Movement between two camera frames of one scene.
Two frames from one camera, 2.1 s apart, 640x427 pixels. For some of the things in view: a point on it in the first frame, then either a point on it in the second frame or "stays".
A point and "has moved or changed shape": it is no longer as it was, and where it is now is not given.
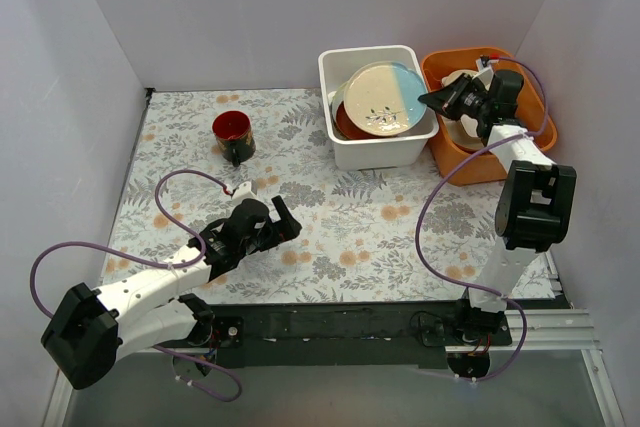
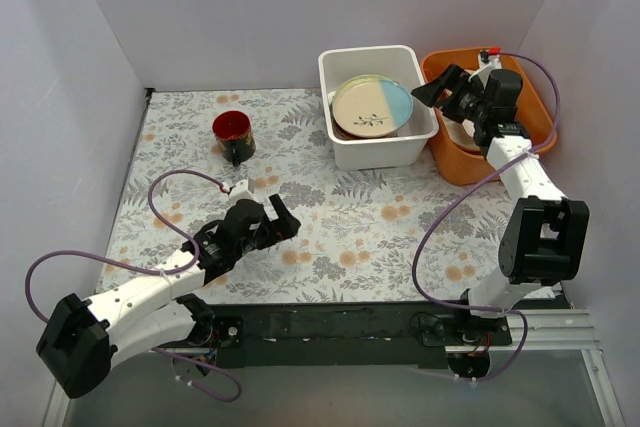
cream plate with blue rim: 381,98 has moved or changed shape
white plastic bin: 372,109 stays
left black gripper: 273,229 stays
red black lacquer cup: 233,132 stays
